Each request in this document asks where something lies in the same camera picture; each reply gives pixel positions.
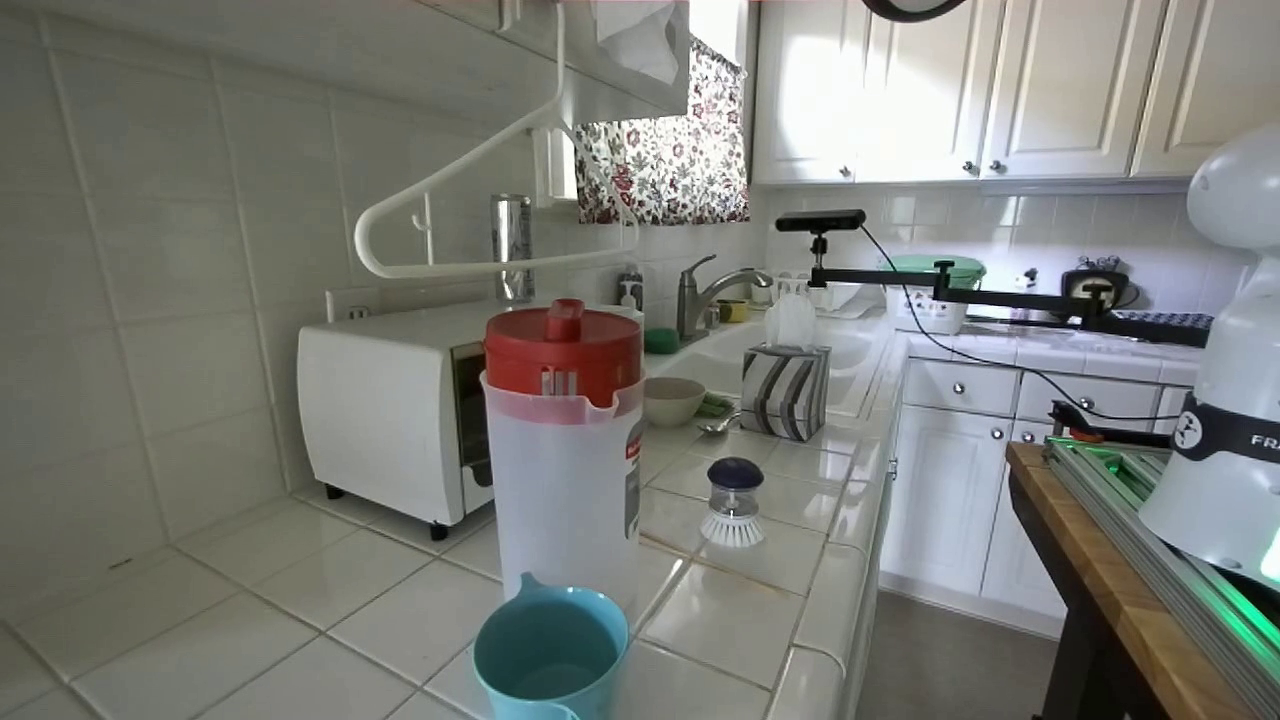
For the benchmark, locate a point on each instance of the green plastic container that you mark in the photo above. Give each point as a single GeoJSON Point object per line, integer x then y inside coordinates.
{"type": "Point", "coordinates": [940, 271]}

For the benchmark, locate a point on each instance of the aluminium rail with green light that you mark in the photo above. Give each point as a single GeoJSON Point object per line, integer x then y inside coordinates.
{"type": "Point", "coordinates": [1175, 561]}

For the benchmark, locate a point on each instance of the black table clamp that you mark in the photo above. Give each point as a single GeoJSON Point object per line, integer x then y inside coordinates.
{"type": "Point", "coordinates": [1104, 425]}

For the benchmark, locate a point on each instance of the chrome kitchen faucet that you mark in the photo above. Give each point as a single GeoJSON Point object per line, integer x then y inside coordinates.
{"type": "Point", "coordinates": [694, 302]}

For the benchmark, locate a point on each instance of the white base cabinet door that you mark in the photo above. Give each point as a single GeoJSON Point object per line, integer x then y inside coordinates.
{"type": "Point", "coordinates": [940, 503]}
{"type": "Point", "coordinates": [1020, 535]}

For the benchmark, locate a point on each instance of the white pot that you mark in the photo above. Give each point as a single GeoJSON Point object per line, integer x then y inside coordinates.
{"type": "Point", "coordinates": [938, 312]}

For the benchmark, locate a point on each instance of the small glass jar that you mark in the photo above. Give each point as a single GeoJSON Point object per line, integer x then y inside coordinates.
{"type": "Point", "coordinates": [733, 513]}

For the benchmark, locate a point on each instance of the beige bowl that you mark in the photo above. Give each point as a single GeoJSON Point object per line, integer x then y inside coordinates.
{"type": "Point", "coordinates": [671, 401]}

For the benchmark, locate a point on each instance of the black stove grate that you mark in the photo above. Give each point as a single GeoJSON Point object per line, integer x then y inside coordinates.
{"type": "Point", "coordinates": [1163, 325]}

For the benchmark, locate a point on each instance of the clear soap bottle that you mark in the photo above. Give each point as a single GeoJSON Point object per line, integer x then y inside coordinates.
{"type": "Point", "coordinates": [795, 323]}

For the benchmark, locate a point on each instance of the white under-cabinet box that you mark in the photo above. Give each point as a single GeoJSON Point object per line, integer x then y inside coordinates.
{"type": "Point", "coordinates": [558, 164]}

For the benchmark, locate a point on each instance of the floral window curtain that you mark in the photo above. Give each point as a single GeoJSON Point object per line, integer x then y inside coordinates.
{"type": "Point", "coordinates": [665, 162]}

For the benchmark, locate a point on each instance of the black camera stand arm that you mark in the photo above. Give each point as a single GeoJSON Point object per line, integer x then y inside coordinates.
{"type": "Point", "coordinates": [946, 280]}

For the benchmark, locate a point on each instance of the clear pitcher with red lid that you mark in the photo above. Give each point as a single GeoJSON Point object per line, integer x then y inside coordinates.
{"type": "Point", "coordinates": [560, 466]}

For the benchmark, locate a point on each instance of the yellow sponge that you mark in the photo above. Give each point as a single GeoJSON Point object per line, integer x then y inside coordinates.
{"type": "Point", "coordinates": [733, 311]}

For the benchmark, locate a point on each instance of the steel cylinder canister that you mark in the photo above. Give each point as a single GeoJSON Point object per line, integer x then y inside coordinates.
{"type": "Point", "coordinates": [515, 247]}

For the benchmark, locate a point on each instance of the white base cabinet drawer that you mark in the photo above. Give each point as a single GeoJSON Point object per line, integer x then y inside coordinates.
{"type": "Point", "coordinates": [965, 389]}
{"type": "Point", "coordinates": [1104, 389]}

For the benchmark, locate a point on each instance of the wooden table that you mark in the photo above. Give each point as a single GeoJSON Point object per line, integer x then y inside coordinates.
{"type": "Point", "coordinates": [1104, 573]}

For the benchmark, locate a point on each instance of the white plastic clothes hanger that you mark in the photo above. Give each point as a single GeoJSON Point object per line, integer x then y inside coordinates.
{"type": "Point", "coordinates": [455, 168]}

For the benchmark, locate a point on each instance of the white toaster oven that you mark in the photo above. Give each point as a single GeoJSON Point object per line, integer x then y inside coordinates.
{"type": "Point", "coordinates": [386, 414]}

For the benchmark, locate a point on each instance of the metal spoon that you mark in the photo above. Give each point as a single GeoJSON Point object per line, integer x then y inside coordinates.
{"type": "Point", "coordinates": [714, 430]}

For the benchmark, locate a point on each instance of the teal plastic measuring cup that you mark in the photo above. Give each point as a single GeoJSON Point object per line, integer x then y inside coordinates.
{"type": "Point", "coordinates": [544, 653]}

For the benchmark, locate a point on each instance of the black round dial appliance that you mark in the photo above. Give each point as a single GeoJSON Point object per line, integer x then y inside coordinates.
{"type": "Point", "coordinates": [1098, 285]}

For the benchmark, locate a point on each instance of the small soap dispenser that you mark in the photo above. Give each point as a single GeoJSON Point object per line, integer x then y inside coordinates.
{"type": "Point", "coordinates": [631, 295]}

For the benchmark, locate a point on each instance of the green sponge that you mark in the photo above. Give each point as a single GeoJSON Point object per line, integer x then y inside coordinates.
{"type": "Point", "coordinates": [661, 341]}

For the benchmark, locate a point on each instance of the grey striped dish towel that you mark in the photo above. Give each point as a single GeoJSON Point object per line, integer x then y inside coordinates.
{"type": "Point", "coordinates": [786, 393]}

